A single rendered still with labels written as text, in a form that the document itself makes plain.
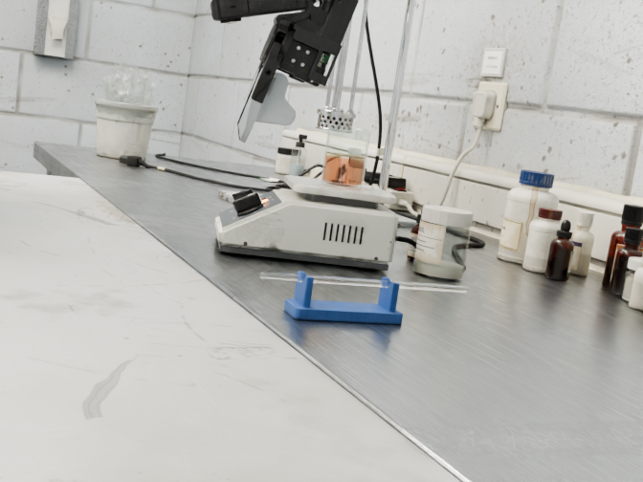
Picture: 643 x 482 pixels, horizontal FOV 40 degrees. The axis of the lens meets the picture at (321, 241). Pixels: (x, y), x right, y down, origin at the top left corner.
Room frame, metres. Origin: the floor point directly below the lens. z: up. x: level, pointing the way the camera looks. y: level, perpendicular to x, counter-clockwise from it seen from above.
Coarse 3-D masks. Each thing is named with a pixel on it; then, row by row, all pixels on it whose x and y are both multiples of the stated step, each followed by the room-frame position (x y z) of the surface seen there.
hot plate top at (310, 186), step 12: (288, 180) 1.05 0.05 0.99; (300, 180) 1.05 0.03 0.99; (312, 180) 1.08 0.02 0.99; (300, 192) 0.99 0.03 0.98; (312, 192) 0.99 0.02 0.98; (324, 192) 0.99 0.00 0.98; (336, 192) 1.00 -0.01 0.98; (348, 192) 1.00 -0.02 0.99; (360, 192) 1.00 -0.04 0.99; (372, 192) 1.02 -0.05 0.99; (384, 192) 1.05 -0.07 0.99
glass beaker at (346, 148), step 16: (336, 128) 1.02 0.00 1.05; (352, 128) 1.01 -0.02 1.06; (368, 128) 1.05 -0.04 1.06; (336, 144) 1.02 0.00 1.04; (352, 144) 1.01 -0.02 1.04; (368, 144) 1.03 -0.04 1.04; (336, 160) 1.02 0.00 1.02; (352, 160) 1.02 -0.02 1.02; (336, 176) 1.02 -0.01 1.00; (352, 176) 1.02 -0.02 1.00
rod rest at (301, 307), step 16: (304, 272) 0.75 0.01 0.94; (304, 288) 0.73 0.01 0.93; (384, 288) 0.77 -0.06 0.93; (288, 304) 0.74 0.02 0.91; (304, 304) 0.73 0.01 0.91; (320, 304) 0.75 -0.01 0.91; (336, 304) 0.76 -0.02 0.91; (352, 304) 0.77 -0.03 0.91; (368, 304) 0.78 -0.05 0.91; (384, 304) 0.77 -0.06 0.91; (336, 320) 0.73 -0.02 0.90; (352, 320) 0.74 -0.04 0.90; (368, 320) 0.75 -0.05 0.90; (384, 320) 0.75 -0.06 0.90; (400, 320) 0.76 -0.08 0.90
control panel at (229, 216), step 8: (272, 192) 1.09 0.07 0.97; (272, 200) 1.03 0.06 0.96; (280, 200) 1.01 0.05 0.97; (232, 208) 1.08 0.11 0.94; (264, 208) 0.99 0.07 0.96; (224, 216) 1.05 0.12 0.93; (232, 216) 1.03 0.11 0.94; (240, 216) 1.00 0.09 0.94; (248, 216) 0.98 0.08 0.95; (224, 224) 0.99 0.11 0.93
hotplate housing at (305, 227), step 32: (288, 192) 1.07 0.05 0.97; (256, 224) 0.98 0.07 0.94; (288, 224) 0.98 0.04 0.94; (320, 224) 0.99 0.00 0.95; (352, 224) 1.00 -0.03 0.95; (384, 224) 1.00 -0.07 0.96; (288, 256) 0.99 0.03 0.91; (320, 256) 0.99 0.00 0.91; (352, 256) 1.00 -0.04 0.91; (384, 256) 1.00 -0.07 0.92
